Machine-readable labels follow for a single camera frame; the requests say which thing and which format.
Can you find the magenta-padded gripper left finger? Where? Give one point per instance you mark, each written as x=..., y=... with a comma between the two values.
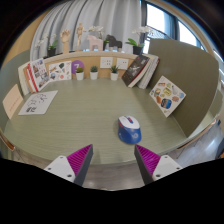
x=63, y=166

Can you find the dark wooden horse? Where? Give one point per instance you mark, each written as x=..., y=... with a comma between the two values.
x=114, y=41

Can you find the beige booklet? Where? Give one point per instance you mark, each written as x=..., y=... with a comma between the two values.
x=12, y=101

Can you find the white mouse pad with drawing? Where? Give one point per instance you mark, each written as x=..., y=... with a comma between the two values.
x=38, y=103

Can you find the small succulent in white pot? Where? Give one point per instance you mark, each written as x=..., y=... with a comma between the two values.
x=94, y=75
x=114, y=76
x=79, y=76

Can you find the red-spined photo cover magazine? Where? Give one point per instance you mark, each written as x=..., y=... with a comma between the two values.
x=40, y=74

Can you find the white orchid in black pot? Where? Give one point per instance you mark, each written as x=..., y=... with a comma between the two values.
x=98, y=30
x=51, y=52
x=137, y=50

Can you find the pink wooden horse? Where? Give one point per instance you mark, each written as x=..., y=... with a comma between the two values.
x=94, y=42

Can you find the white thick book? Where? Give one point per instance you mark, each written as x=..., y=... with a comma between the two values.
x=151, y=71

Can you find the blue and white computer mouse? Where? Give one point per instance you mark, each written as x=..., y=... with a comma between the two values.
x=129, y=132

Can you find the white wall socket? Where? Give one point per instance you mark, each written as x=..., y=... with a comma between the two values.
x=122, y=63
x=106, y=62

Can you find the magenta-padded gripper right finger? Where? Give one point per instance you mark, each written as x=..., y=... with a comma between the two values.
x=163, y=166

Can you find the window with dark frame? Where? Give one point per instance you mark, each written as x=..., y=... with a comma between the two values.
x=160, y=18

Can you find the black cover book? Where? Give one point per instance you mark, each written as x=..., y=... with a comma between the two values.
x=135, y=70

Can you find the grey curtain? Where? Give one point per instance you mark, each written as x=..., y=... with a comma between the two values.
x=110, y=16

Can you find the wooden shelf ledge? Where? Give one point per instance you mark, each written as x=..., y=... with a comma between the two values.
x=90, y=58

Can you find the colourful food sticker card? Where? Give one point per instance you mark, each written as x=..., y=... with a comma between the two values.
x=167, y=96

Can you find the wooden artist mannequin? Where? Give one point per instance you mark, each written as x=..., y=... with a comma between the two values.
x=80, y=33

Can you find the tan book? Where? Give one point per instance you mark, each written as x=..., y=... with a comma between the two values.
x=28, y=81

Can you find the wooden hand model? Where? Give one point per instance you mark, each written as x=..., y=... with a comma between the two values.
x=65, y=40

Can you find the purple round number sign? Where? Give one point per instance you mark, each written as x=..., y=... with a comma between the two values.
x=76, y=64

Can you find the white sticker sheet card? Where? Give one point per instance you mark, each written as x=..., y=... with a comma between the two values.
x=60, y=71

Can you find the green felt desk divider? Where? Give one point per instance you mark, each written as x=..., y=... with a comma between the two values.
x=190, y=76
x=10, y=73

